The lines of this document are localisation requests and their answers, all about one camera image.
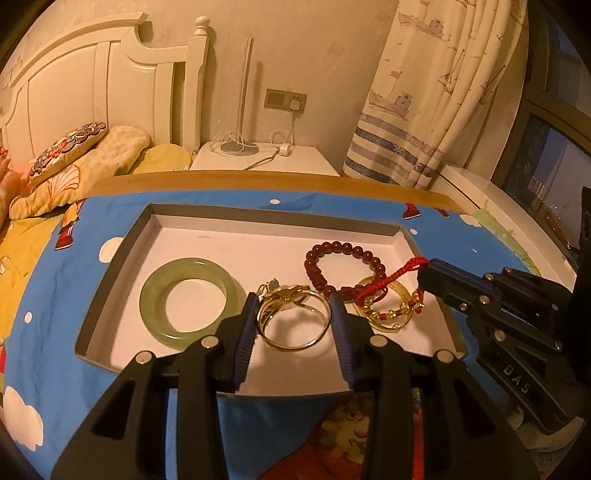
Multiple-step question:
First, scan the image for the blue printed cloth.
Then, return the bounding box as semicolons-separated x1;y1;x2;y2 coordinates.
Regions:
0;189;546;480

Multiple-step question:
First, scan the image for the white charger cable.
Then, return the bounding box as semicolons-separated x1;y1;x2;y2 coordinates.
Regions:
245;111;297;171

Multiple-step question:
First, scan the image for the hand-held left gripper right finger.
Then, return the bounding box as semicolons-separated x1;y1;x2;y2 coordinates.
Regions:
328;292;541;480

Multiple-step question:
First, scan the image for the coiled white cable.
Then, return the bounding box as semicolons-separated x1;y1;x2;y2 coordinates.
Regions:
210;129;245;153

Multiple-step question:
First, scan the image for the red string bracelet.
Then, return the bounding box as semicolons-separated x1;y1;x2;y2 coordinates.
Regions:
353;256;430;324

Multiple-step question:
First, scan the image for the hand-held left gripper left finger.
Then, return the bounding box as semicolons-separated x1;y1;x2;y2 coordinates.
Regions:
48;291;262;480

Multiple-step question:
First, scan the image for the yellow patterned pillow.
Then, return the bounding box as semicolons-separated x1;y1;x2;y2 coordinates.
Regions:
9;126;192;220

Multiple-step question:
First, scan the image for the grey cardboard box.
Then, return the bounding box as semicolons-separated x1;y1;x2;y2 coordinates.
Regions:
74;203;469;398

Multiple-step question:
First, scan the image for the embroidered pillow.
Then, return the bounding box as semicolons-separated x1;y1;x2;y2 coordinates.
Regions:
28;121;109;180

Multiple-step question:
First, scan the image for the gold bangle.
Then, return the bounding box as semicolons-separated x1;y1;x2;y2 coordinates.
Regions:
256;277;332;352

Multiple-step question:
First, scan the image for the ship print curtain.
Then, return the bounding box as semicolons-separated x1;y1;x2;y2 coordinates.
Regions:
342;0;529;190

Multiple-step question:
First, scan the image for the pink quilt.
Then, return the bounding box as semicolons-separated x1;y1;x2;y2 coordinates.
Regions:
0;145;24;199

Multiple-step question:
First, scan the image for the translucent yellow bangle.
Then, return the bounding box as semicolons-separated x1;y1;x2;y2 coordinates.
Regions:
353;274;419;334

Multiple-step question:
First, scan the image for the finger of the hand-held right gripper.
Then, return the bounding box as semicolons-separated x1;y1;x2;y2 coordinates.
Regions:
428;259;574;315
417;271;563;354

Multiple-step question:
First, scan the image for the wall socket plate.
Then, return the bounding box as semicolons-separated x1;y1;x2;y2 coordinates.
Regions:
264;90;308;112

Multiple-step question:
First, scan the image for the green jade bangle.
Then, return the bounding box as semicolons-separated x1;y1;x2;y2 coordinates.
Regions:
139;259;240;344

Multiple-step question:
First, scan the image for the white nightstand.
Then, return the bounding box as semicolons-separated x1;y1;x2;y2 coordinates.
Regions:
189;141;342;177

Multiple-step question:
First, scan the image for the white desk lamp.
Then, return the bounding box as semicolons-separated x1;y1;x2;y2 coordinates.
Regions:
221;38;260;155

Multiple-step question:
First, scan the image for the yellow printed bed sheet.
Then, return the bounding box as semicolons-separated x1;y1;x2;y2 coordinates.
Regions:
0;203;81;370

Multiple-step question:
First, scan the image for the dark red bead bracelet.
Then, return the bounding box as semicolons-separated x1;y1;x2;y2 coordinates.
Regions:
304;240;387;301

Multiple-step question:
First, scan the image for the dark window frame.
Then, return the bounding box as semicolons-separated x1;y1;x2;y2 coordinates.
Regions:
489;0;591;259

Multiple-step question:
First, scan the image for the white bed headboard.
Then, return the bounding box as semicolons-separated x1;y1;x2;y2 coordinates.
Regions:
0;13;208;162

